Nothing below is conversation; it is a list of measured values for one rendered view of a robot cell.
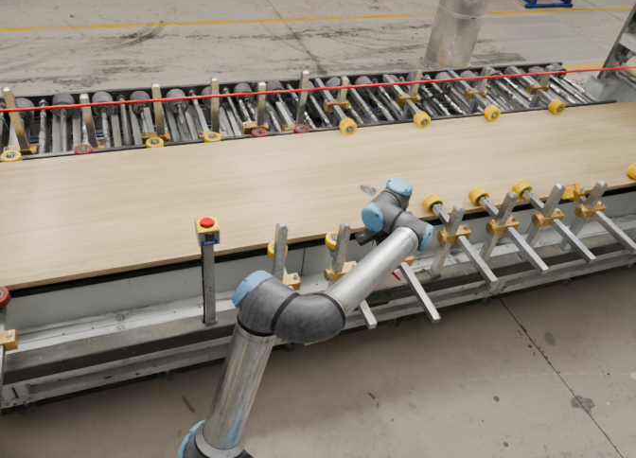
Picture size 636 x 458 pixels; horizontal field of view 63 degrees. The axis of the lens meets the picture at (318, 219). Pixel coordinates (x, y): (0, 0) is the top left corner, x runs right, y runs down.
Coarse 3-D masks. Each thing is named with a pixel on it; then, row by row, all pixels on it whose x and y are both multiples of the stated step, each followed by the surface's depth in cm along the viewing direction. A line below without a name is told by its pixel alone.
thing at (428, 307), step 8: (400, 264) 217; (408, 272) 215; (408, 280) 213; (416, 280) 212; (416, 288) 209; (416, 296) 208; (424, 296) 206; (424, 304) 203; (432, 304) 203; (432, 312) 200; (432, 320) 200
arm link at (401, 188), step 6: (390, 180) 177; (396, 180) 178; (402, 180) 179; (390, 186) 175; (396, 186) 175; (402, 186) 176; (408, 186) 176; (396, 192) 174; (402, 192) 174; (408, 192) 175; (402, 198) 175; (408, 198) 177; (402, 204) 176
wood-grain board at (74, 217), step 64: (384, 128) 288; (448, 128) 296; (512, 128) 304; (576, 128) 313; (0, 192) 216; (64, 192) 220; (128, 192) 225; (192, 192) 230; (256, 192) 235; (320, 192) 240; (448, 192) 251; (0, 256) 191; (64, 256) 194; (128, 256) 198; (192, 256) 203
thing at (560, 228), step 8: (528, 192) 248; (528, 200) 247; (536, 200) 245; (536, 208) 244; (552, 224) 236; (560, 224) 233; (560, 232) 232; (568, 232) 230; (568, 240) 228; (576, 240) 226; (576, 248) 225; (584, 248) 223; (584, 256) 221; (592, 256) 219
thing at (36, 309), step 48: (624, 192) 285; (432, 240) 254; (480, 240) 269; (48, 288) 193; (96, 288) 201; (144, 288) 209; (192, 288) 219; (480, 288) 308; (528, 288) 328; (48, 384) 234; (96, 384) 241
